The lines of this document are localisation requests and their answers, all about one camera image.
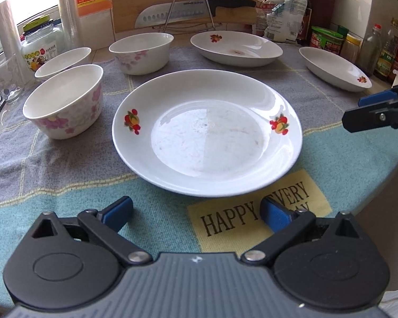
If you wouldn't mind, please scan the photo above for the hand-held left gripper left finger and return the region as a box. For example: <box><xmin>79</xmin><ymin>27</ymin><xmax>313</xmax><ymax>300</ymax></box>
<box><xmin>31</xmin><ymin>196</ymin><xmax>153</xmax><ymax>266</ymax></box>

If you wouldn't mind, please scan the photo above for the clear cling film roll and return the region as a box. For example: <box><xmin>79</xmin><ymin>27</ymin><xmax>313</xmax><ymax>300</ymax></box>
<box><xmin>0</xmin><ymin>0</ymin><xmax>23</xmax><ymax>63</ymax></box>
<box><xmin>57</xmin><ymin>0</ymin><xmax>82</xmax><ymax>50</ymax></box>

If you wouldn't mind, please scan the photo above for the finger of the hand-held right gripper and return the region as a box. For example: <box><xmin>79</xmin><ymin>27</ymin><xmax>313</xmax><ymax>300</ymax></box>
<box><xmin>342</xmin><ymin>97</ymin><xmax>398</xmax><ymax>134</ymax></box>
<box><xmin>357</xmin><ymin>84</ymin><xmax>398</xmax><ymax>107</ymax></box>

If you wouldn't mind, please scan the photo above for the white red seasoning bag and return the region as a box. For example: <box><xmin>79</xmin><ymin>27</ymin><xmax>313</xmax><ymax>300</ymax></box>
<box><xmin>255</xmin><ymin>0</ymin><xmax>286</xmax><ymax>34</ymax></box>

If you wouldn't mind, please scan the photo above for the white pink flower bowl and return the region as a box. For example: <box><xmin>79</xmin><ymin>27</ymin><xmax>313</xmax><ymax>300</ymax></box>
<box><xmin>23</xmin><ymin>64</ymin><xmax>104</xmax><ymax>140</ymax></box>
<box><xmin>108</xmin><ymin>33</ymin><xmax>174</xmax><ymax>75</ymax></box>
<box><xmin>34</xmin><ymin>47</ymin><xmax>92</xmax><ymax>81</ymax></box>

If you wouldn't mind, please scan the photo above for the yellow lid jar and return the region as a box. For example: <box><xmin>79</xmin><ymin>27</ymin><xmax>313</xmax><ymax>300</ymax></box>
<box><xmin>341</xmin><ymin>34</ymin><xmax>362</xmax><ymax>65</ymax></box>

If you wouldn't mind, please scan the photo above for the green lid red label tub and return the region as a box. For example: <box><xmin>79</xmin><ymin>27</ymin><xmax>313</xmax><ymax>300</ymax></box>
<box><xmin>310</xmin><ymin>26</ymin><xmax>345</xmax><ymax>54</ymax></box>

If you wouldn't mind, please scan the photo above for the dark soy sauce bottle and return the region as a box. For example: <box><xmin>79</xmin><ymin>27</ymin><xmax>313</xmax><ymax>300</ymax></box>
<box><xmin>297</xmin><ymin>0</ymin><xmax>314</xmax><ymax>45</ymax></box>

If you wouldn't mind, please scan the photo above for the green lid glass jar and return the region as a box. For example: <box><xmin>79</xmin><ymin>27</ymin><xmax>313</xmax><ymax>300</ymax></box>
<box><xmin>20</xmin><ymin>15</ymin><xmax>64</xmax><ymax>72</ymax></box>

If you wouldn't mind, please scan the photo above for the clear glass mug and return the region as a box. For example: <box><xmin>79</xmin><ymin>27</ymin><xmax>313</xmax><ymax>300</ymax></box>
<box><xmin>0</xmin><ymin>55</ymin><xmax>25</xmax><ymax>104</ymax></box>

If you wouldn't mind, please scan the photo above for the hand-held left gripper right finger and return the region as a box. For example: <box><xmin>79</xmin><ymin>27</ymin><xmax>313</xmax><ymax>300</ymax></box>
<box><xmin>240</xmin><ymin>196</ymin><xmax>362</xmax><ymax>267</ymax></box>

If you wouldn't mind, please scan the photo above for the clear red cap bottle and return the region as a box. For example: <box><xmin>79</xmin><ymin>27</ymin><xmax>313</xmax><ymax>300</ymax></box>
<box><xmin>358</xmin><ymin>24</ymin><xmax>383</xmax><ymax>77</ymax></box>

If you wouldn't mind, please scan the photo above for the grey teal checked table cloth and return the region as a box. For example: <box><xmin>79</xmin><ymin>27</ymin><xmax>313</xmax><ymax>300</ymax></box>
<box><xmin>0</xmin><ymin>41</ymin><xmax>398</xmax><ymax>305</ymax></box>

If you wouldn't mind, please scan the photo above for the brown knife block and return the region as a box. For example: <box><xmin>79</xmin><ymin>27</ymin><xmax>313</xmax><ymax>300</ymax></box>
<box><xmin>308</xmin><ymin>0</ymin><xmax>339</xmax><ymax>29</ymax></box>

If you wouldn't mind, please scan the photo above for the white fruit print plate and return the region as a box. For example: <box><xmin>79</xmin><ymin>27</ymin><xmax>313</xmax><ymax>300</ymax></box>
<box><xmin>299</xmin><ymin>47</ymin><xmax>373</xmax><ymax>92</ymax></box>
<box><xmin>112</xmin><ymin>69</ymin><xmax>303</xmax><ymax>197</ymax></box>
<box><xmin>190</xmin><ymin>30</ymin><xmax>283</xmax><ymax>68</ymax></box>

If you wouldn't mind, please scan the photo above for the white blue print bag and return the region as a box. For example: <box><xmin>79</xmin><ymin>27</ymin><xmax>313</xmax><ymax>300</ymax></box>
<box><xmin>263</xmin><ymin>0</ymin><xmax>307</xmax><ymax>43</ymax></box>

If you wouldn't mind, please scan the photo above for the black handled santoku knife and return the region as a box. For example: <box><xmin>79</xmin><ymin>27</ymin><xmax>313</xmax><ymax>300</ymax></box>
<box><xmin>135</xmin><ymin>0</ymin><xmax>257</xmax><ymax>29</ymax></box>

